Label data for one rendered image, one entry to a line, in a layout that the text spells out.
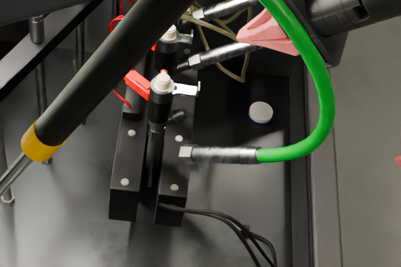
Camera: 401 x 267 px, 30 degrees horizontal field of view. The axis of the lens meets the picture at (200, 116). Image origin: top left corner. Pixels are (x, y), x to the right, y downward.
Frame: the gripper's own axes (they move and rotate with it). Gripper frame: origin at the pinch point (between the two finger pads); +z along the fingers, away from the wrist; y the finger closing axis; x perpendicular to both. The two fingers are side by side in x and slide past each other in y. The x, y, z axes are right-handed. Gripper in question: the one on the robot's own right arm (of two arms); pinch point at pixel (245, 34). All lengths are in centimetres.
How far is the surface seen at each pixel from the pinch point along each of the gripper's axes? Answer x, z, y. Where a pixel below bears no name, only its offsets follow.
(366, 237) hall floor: -61, 57, -117
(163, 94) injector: 3.3, 12.0, -2.1
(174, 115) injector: 1.9, 14.4, -6.5
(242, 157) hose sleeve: 11.9, 0.5, -6.1
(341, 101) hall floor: -107, 69, -105
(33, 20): -0.9, 24.5, 10.7
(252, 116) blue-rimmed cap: -21.7, 25.8, -29.7
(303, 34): 11.7, -13.7, 5.8
